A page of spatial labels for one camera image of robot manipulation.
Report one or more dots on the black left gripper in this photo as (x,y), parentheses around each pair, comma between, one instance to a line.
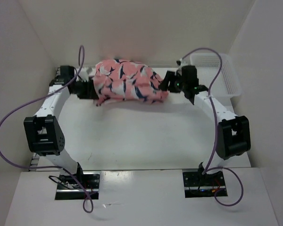
(90,92)

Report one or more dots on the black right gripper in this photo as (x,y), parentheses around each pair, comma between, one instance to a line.
(163,85)

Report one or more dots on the pink shark print shorts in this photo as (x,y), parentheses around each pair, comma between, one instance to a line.
(119,80)

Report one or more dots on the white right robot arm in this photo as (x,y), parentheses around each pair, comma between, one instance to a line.
(232,132)

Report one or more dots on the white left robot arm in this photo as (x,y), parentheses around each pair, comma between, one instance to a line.
(43,132)

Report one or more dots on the white plastic mesh basket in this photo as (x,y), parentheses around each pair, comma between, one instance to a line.
(208,65)

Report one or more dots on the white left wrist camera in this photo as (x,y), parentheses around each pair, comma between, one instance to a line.
(86,73)

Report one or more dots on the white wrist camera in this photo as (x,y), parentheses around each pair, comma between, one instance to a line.
(86,73)
(181,62)

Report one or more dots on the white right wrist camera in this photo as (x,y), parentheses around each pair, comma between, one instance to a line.
(181,62)

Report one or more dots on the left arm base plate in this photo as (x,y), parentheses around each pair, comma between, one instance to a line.
(68,189)

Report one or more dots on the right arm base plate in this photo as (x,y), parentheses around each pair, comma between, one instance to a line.
(197,187)

